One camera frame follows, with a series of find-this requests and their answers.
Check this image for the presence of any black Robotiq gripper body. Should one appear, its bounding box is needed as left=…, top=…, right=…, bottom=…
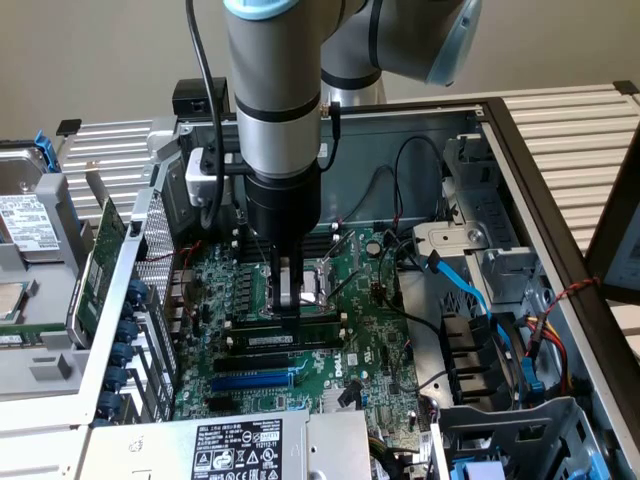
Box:
left=243, top=164, right=322, bottom=249

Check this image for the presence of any grey plastic parts rack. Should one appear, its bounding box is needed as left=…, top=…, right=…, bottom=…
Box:
left=0, top=172, right=97, bottom=401

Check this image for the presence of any grey metal PC case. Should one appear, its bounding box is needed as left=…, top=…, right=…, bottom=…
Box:
left=74, top=97, right=640, bottom=480

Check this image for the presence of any blue plastic drive carrier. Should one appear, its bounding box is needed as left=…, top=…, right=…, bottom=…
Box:
left=449, top=457, right=509, bottom=480

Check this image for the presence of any grey perforated disk bay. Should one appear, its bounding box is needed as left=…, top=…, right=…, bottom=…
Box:
left=429, top=396, right=624, bottom=480

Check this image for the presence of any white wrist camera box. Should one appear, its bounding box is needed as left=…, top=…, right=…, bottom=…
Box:
left=183, top=147, right=227, bottom=208

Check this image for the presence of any blue expansion slot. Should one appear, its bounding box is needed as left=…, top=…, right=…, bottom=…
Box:
left=209, top=372, right=295, bottom=395

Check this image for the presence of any metal CPU socket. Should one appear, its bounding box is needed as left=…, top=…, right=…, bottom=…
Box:
left=259, top=257, right=334, bottom=319

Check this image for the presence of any silver CPU chip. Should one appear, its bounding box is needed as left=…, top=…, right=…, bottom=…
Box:
left=0, top=281, right=27, bottom=322

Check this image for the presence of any blue card retention clip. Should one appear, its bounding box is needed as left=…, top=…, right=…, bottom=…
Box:
left=96, top=392, right=122, bottom=419
left=118, top=316, right=142, bottom=347
left=126, top=278, right=149, bottom=315
left=111, top=342, right=136, bottom=370
left=104, top=367, right=129, bottom=395

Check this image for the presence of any thin black wire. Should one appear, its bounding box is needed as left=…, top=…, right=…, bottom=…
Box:
left=392, top=135, right=446, bottom=234
left=339, top=164, right=401, bottom=224

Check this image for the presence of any long black expansion slot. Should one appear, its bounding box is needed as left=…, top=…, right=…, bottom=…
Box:
left=213, top=351, right=291, bottom=375

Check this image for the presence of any red black twisted wire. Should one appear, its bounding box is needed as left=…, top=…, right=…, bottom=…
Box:
left=542, top=276, right=602, bottom=321

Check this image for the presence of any black fan shroud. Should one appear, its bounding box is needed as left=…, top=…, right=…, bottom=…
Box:
left=438, top=312, right=526, bottom=407

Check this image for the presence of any bare metal disk bay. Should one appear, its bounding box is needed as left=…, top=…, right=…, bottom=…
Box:
left=412, top=132, right=549, bottom=309

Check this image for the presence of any yellow black power wire bundle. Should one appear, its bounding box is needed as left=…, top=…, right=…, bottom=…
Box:
left=369, top=432, right=431, bottom=480

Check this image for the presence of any thin red wire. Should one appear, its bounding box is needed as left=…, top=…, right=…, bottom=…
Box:
left=136, top=239, right=206, bottom=264

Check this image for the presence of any black RAM slot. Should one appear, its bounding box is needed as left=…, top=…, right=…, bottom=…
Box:
left=225, top=342, right=350, bottom=357
left=232, top=228, right=344, bottom=247
left=225, top=312, right=350, bottom=327
left=234, top=242, right=341, bottom=264
left=232, top=235, right=344, bottom=254
left=232, top=222, right=344, bottom=240

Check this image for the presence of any thick black wire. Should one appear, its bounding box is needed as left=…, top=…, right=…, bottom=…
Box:
left=377, top=230, right=444, bottom=335

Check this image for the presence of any short black plug cable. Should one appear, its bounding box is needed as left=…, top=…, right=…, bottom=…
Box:
left=318, top=99, right=344, bottom=171

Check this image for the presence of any blue SATA wire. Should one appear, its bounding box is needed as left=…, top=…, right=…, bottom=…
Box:
left=423, top=251, right=501, bottom=331

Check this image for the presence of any small silver heatsink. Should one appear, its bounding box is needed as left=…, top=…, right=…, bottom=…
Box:
left=319, top=387, right=366, bottom=414

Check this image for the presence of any yellow red orange wire bundle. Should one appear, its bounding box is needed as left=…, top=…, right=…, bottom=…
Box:
left=514, top=312, right=571, bottom=399

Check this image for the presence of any thin metal locking lever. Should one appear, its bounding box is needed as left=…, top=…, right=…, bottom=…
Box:
left=249, top=232, right=275, bottom=267

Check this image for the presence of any black wire plug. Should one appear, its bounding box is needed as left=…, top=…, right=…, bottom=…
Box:
left=338, top=378, right=362, bottom=409

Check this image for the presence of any hard disk with blue rails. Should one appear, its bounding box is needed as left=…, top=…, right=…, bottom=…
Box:
left=0, top=129, right=67, bottom=266

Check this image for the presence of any dark framed display panel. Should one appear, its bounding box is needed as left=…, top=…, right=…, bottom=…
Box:
left=583, top=142, right=640, bottom=306

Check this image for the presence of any green Dell motherboard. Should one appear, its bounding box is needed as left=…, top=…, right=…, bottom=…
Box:
left=172, top=227, right=421, bottom=431

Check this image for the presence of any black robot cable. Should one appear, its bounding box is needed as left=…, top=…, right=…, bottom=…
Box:
left=184, top=0, right=231, bottom=229

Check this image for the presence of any green expansion card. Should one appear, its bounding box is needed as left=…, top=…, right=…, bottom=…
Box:
left=64, top=158, right=130, bottom=351

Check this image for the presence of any metal socket cover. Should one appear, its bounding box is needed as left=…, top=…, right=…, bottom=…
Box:
left=319, top=232, right=362, bottom=301

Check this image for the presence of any silver power supply with label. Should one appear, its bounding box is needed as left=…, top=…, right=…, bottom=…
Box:
left=87, top=407, right=374, bottom=480

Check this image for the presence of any green RAM stick white label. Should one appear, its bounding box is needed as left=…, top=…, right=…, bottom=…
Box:
left=0, top=322, right=69, bottom=349

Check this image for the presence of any black box with socket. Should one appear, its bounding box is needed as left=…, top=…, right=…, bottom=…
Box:
left=172, top=78, right=231, bottom=119

